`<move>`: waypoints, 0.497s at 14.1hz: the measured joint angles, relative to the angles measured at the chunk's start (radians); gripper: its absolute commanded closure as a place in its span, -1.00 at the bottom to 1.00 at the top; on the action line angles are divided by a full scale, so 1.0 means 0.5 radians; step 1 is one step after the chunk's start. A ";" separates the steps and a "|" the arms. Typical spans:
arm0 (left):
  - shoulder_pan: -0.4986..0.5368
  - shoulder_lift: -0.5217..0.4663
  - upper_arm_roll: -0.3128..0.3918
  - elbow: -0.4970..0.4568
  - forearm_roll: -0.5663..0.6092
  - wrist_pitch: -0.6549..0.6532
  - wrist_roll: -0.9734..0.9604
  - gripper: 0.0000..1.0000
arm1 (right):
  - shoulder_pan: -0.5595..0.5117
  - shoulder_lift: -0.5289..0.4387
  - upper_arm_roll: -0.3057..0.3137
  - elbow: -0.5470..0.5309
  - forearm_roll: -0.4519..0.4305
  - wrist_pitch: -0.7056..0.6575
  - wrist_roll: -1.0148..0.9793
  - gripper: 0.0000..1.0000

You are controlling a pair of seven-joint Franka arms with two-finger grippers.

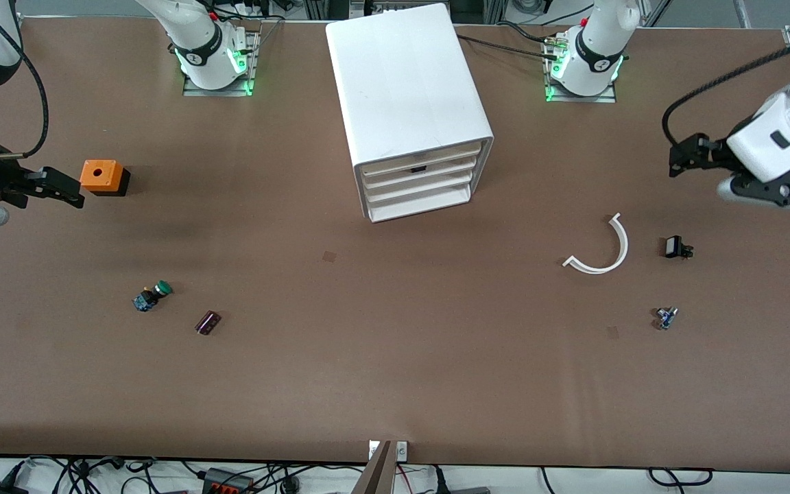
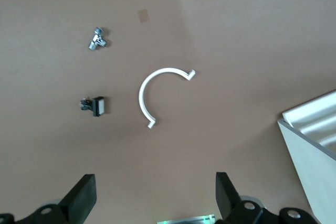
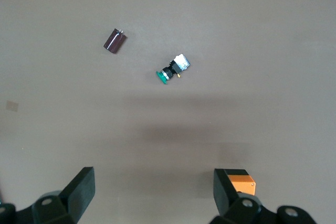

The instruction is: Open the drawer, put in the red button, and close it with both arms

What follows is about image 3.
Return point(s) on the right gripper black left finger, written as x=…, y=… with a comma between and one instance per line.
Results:
x=76, y=195

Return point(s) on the orange box with hole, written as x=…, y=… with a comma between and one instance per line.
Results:
x=242, y=182

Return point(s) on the green push button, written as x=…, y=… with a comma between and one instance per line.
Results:
x=173, y=68

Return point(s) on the brown tape patch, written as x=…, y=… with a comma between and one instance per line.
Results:
x=12, y=106

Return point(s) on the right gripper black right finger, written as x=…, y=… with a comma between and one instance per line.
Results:
x=228, y=203

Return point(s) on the dark maroon capacitor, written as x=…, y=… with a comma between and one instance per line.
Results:
x=114, y=41

